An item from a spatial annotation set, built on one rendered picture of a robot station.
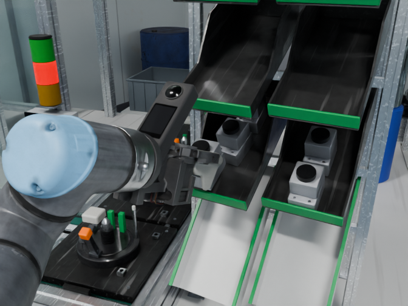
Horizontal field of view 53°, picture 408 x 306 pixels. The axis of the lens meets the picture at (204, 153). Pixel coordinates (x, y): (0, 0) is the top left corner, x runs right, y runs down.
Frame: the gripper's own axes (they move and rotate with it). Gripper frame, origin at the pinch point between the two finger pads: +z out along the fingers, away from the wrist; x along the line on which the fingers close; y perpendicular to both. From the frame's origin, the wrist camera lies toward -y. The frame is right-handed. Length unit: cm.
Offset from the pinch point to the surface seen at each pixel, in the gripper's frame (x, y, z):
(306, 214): 17.5, 6.0, 4.7
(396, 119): 26, -21, 87
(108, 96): -104, -14, 101
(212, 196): 2.3, 6.8, 1.9
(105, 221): -25.3, 19.8, 11.9
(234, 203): 6.1, 7.1, 2.3
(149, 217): -24.8, 20.2, 28.7
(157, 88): -126, -30, 177
